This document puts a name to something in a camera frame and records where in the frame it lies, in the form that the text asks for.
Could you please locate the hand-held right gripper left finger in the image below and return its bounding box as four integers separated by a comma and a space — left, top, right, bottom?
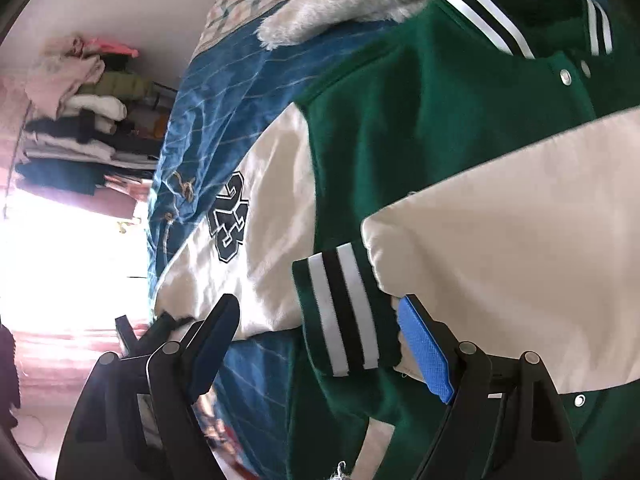
55, 293, 241, 480

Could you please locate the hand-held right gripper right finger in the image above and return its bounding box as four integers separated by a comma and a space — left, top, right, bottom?
397, 295, 584, 480

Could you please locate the green and white varsity jacket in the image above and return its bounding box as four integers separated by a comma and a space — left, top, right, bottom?
152, 0, 640, 480

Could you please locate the pile of folded clothes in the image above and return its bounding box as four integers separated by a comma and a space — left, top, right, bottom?
15, 34, 166, 200

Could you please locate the pink curtain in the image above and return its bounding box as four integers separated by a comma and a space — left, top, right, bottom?
0, 75, 153, 413

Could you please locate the dark cloth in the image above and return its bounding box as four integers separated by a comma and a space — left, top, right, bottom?
0, 324, 22, 432

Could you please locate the blue printed blanket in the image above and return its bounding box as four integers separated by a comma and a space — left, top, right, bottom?
145, 0, 613, 480

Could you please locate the metal shelf rack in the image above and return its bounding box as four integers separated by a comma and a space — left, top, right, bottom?
125, 80, 180, 171

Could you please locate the checkered bed sheet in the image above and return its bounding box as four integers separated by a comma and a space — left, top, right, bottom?
192, 0, 302, 61

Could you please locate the white fluffy cloth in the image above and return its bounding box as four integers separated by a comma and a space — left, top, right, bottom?
257, 0, 523, 52

